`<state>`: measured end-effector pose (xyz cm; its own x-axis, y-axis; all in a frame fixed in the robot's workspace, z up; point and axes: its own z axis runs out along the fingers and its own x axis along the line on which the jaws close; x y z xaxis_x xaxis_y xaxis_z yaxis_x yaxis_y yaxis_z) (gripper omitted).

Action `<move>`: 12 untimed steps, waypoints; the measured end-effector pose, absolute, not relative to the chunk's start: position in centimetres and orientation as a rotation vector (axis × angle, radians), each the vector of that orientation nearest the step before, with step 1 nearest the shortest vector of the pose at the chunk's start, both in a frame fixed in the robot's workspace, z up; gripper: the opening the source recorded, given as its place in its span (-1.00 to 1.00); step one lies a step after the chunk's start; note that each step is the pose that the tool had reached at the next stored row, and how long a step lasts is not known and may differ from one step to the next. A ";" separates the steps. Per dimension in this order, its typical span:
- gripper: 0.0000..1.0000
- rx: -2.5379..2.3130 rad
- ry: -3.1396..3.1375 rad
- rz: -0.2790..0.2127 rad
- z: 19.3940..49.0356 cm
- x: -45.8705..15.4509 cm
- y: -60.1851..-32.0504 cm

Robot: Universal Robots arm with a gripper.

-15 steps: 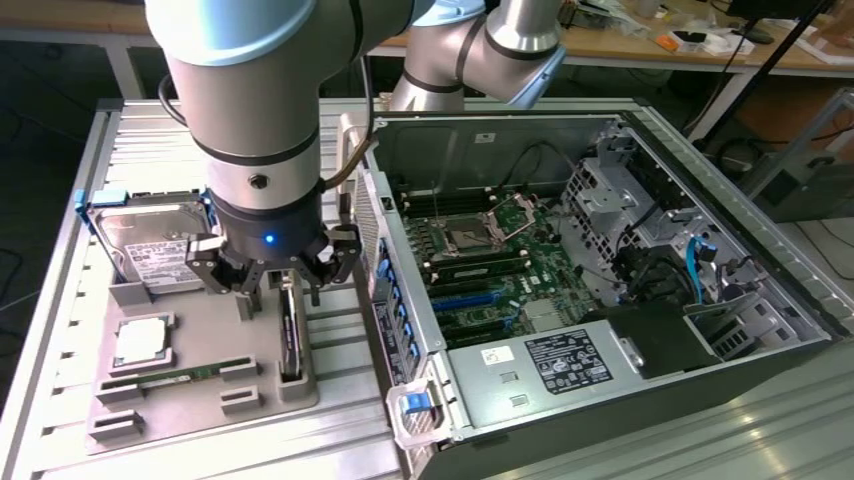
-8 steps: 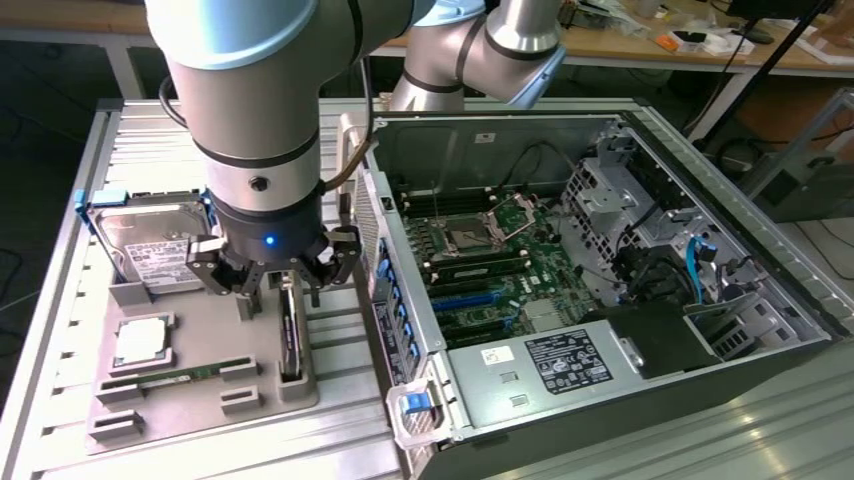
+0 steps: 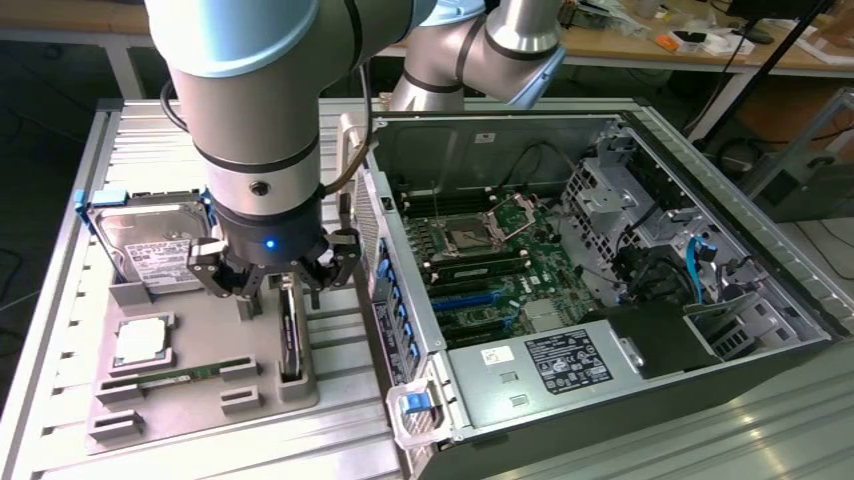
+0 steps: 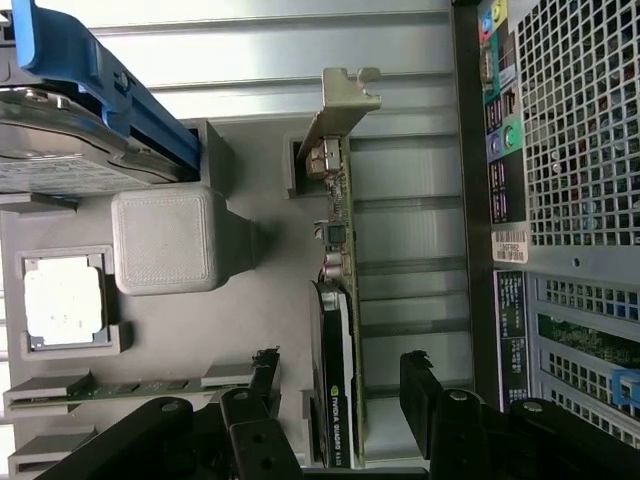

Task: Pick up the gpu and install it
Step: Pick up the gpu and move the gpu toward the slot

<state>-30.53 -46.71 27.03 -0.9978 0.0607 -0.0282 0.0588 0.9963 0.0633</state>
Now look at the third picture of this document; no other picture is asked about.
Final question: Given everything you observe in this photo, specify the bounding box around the black looped wire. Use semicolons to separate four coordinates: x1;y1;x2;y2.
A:
504;141;577;199

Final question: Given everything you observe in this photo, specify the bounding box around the silver CPU chip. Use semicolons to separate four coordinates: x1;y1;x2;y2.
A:
114;317;174;362

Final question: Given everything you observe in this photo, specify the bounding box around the silver disk bay cage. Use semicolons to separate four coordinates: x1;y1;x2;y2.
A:
560;127;676;301

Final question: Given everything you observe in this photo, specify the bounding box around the hard disk in blue carrier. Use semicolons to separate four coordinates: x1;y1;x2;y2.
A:
74;187;219;296

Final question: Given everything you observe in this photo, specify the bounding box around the black installed RAM stick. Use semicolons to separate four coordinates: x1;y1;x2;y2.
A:
430;257;530;282

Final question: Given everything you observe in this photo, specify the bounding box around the CPU socket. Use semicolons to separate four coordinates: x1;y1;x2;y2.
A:
440;212;501;257

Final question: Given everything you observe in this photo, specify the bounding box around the silver chipset heatsink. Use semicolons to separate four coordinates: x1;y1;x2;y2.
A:
522;301;570;332

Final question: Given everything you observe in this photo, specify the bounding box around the graphics card with black fan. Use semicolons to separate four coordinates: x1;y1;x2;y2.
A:
277;272;313;385

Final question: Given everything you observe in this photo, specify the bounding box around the green motherboard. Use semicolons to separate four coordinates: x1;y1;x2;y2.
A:
398;187;606;352

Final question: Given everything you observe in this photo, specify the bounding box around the gray parts rack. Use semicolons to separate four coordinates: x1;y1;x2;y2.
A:
81;269;323;455

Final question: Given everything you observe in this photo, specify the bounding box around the white and black desk object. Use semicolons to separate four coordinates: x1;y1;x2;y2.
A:
670;29;756;57

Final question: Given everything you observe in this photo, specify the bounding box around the silver power supply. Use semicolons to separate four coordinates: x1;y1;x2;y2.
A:
445;319;648;442

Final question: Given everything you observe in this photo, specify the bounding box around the black tripod pole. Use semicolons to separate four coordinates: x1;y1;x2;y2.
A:
686;0;840;140

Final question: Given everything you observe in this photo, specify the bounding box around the gray disk bay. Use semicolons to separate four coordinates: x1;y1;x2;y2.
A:
684;292;803;362

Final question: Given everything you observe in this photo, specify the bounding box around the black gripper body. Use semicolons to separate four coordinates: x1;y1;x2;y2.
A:
211;199;330;269

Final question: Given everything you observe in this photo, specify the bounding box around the black expansion slot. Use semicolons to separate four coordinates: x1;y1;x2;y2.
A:
441;319;510;344

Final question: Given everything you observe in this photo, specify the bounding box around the blue wire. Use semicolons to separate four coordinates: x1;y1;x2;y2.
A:
684;233;717;307

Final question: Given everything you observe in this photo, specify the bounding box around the blue expansion slot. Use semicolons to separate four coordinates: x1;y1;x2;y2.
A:
432;291;501;312

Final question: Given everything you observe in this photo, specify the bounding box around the open black PC case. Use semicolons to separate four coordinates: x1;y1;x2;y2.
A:
337;98;853;480

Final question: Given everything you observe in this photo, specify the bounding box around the green RAM stick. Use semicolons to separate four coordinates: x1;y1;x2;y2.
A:
137;363;223;387

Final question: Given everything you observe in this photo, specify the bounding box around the metal socket cover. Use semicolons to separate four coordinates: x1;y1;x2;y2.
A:
484;192;548;240

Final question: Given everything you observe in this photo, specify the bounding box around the black monitor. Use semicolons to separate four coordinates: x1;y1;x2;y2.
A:
724;0;840;45

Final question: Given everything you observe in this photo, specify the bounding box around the black power wire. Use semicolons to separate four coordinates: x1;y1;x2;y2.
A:
610;243;700;307

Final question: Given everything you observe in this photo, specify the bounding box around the black plastic shroud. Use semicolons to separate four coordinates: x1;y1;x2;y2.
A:
577;304;726;381

